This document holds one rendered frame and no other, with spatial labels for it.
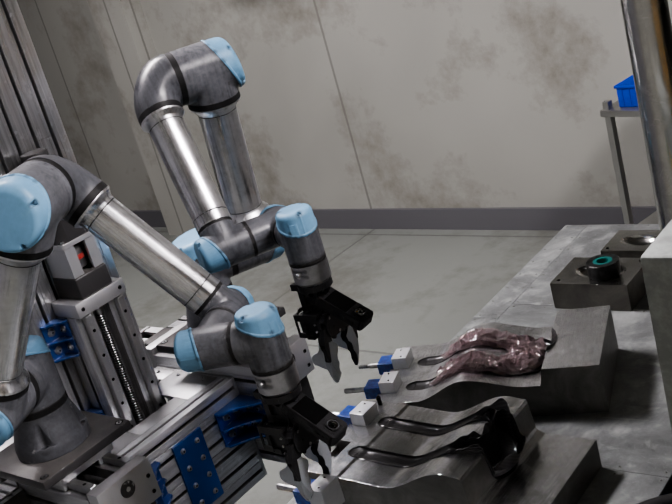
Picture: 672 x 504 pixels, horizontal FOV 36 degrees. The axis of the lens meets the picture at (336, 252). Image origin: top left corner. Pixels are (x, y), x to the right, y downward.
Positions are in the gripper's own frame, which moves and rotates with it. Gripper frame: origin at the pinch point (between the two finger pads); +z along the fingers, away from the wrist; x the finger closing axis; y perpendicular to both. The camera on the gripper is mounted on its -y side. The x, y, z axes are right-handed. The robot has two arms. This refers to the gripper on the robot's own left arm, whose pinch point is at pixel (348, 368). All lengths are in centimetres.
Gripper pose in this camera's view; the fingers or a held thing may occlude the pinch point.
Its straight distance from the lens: 211.9
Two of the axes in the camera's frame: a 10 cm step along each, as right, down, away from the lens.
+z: 2.6, 9.0, 3.4
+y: -7.8, 0.0, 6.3
